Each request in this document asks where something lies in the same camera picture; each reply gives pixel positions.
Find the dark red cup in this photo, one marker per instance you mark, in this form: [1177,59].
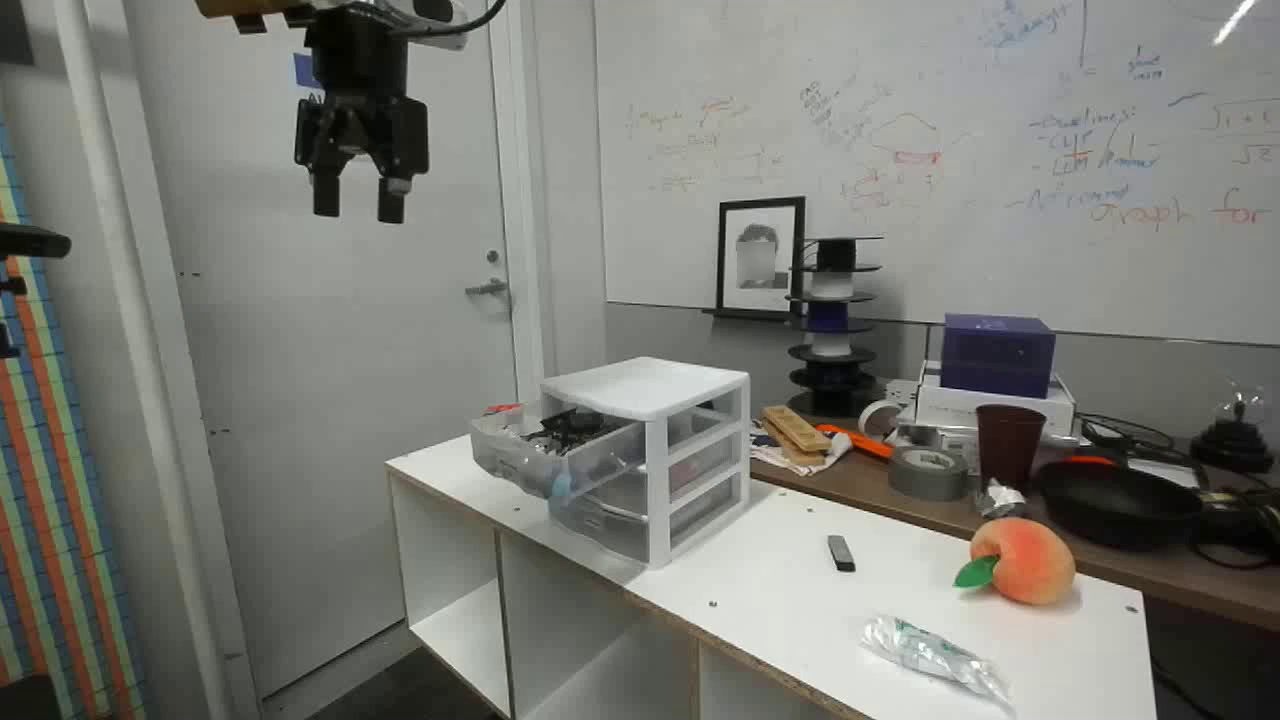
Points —
[1009,444]

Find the clear plastic drawer with parts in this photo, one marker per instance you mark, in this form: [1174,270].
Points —
[535,463]

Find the black frying pan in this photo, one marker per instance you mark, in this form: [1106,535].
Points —
[1112,504]

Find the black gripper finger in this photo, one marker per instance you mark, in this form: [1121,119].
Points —
[321,142]
[400,142]

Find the white door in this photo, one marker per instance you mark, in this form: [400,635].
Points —
[332,400]

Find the olive yellow camera mount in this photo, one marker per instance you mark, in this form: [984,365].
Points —
[252,10]

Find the white drawer unit frame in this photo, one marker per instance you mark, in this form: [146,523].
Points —
[653,384]

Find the wall whiteboard with writing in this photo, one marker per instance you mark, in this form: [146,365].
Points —
[933,133]

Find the clear plastic bag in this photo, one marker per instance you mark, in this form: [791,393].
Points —
[933,658]

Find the black framed portrait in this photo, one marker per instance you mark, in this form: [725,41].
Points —
[762,259]

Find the purple box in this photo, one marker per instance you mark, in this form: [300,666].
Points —
[998,352]

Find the pile of small parts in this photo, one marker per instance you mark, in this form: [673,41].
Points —
[571,424]

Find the white cardboard box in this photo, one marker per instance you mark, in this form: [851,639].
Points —
[953,407]

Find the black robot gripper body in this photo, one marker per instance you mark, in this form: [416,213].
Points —
[361,61]

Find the white open shelf table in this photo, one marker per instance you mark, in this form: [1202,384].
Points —
[785,603]

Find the grey duct tape roll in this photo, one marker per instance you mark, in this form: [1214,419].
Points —
[930,473]

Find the plush peach with leaf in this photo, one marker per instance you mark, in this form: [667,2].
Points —
[1027,563]

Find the small black rectangular object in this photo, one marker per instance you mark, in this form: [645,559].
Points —
[841,552]

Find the black horizontal bar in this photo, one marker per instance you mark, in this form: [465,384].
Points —
[33,242]

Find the wooden brush block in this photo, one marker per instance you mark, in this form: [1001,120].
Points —
[796,428]

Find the colourful striped panel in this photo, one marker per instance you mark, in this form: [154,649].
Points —
[53,563]

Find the black dome shaped device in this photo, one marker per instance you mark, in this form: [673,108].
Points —
[1235,441]

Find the black stacked spool tower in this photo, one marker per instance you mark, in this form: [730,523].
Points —
[834,360]

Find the brown wooden desk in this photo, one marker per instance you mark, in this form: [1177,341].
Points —
[1202,580]

